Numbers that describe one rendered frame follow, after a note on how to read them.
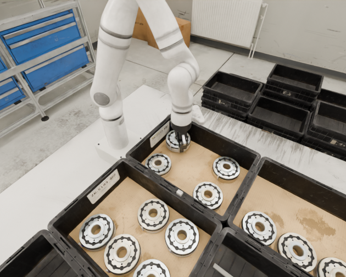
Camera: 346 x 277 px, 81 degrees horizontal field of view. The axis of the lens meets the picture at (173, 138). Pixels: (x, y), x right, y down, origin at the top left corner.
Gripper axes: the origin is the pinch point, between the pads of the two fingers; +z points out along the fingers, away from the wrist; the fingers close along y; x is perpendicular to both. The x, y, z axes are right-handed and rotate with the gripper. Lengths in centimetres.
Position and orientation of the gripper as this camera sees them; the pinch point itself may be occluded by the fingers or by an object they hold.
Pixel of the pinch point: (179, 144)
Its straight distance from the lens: 82.6
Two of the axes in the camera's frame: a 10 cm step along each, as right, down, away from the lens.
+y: 2.1, 7.3, -6.6
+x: 9.8, -1.4, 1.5
